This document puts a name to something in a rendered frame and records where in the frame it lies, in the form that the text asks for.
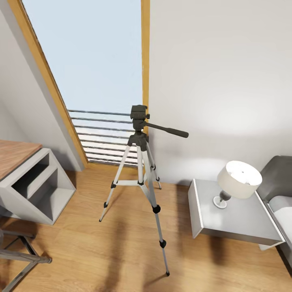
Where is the camera tripod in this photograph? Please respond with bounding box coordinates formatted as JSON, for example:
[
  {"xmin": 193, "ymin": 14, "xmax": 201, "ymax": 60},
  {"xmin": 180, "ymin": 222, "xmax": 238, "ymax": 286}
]
[{"xmin": 101, "ymin": 105, "xmax": 188, "ymax": 276}]

